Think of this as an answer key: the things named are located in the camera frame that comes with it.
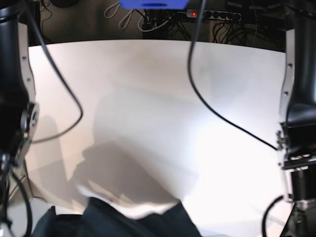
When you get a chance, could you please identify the dark blue t-shirt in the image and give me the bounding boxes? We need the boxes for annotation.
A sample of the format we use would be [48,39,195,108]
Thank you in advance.
[32,197,200,237]

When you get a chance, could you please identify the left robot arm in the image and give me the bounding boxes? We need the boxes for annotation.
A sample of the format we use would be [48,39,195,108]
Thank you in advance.
[273,0,316,237]

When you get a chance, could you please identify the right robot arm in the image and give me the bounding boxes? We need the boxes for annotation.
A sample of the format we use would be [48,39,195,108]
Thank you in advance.
[0,0,83,237]

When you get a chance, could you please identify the black power strip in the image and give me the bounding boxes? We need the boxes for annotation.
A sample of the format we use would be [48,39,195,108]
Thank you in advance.
[186,9,242,22]

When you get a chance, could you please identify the blue box at top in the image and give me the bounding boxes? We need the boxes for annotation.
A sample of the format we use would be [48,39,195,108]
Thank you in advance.
[119,0,189,10]

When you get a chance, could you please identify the white cable loops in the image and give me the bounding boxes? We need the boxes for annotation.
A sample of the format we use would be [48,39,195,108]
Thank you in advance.
[103,2,171,33]

